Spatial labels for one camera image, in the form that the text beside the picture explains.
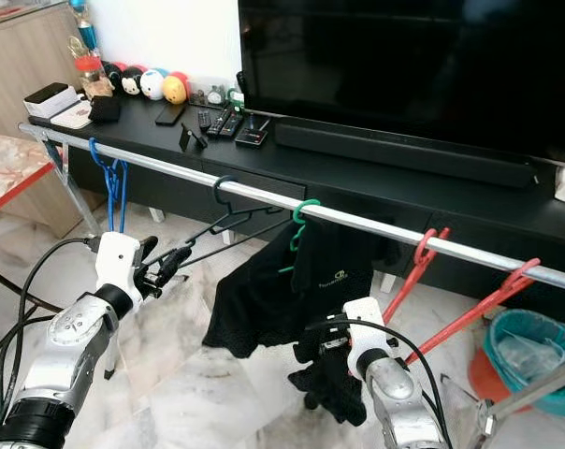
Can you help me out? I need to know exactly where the black polo shirt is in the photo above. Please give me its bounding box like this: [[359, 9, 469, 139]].
[[287, 323, 368, 428], [201, 220, 403, 361]]

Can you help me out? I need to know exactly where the black wire hanger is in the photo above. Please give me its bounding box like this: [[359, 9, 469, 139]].
[[161, 175, 288, 272]]

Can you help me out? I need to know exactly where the blue plastic hanger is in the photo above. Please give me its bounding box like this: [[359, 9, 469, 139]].
[[88, 138, 129, 235]]

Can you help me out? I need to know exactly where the green plastic hanger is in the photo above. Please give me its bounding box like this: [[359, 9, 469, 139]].
[[278, 198, 323, 274]]

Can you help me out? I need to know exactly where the silver metal clothes rack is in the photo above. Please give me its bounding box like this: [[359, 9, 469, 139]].
[[19, 122, 565, 449]]

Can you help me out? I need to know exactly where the black phone stand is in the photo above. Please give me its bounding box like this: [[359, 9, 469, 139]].
[[180, 124, 210, 153]]

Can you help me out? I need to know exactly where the black phone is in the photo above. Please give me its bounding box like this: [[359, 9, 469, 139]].
[[154, 103, 187, 127]]

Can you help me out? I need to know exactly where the black remote control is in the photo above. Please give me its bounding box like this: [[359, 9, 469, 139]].
[[196, 108, 215, 135], [213, 109, 244, 139]]

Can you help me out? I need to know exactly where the small black box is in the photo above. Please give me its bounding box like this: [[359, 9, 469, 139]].
[[236, 118, 272, 149]]

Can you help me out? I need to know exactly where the black wallet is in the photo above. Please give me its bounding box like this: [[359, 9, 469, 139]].
[[88, 95, 123, 124]]

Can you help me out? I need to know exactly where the white flat box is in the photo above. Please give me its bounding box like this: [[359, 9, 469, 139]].
[[51, 100, 96, 130]]

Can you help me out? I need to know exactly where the black white egg toy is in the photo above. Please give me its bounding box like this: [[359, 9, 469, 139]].
[[119, 65, 145, 97]]

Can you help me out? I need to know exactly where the green white cup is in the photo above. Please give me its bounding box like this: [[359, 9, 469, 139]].
[[225, 77, 246, 107]]

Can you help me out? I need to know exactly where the red bin with teal bag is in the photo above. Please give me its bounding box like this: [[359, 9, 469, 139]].
[[468, 309, 565, 417]]

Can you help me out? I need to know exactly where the black television console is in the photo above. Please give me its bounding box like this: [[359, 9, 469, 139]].
[[21, 94, 565, 328]]

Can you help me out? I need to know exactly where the black egg toy red bow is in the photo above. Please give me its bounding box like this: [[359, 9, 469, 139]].
[[100, 61, 124, 93]]

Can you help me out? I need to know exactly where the white box black lid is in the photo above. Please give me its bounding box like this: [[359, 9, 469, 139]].
[[25, 82, 80, 120]]

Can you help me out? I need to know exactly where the red-lidded clear jar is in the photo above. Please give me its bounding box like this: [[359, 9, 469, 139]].
[[74, 54, 106, 97]]

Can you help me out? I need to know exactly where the black soundbar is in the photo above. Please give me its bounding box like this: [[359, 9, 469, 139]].
[[273, 120, 541, 188]]

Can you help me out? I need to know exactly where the light wooden cabinet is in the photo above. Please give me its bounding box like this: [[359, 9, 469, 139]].
[[0, 9, 82, 137]]

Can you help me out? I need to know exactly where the gold trophy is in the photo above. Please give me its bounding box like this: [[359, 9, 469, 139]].
[[65, 33, 92, 63]]

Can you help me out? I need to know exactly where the blue trophy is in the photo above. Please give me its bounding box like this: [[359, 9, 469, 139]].
[[65, 0, 96, 52]]

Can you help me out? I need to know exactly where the black flat-screen television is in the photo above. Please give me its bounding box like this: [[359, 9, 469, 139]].
[[238, 0, 565, 165]]

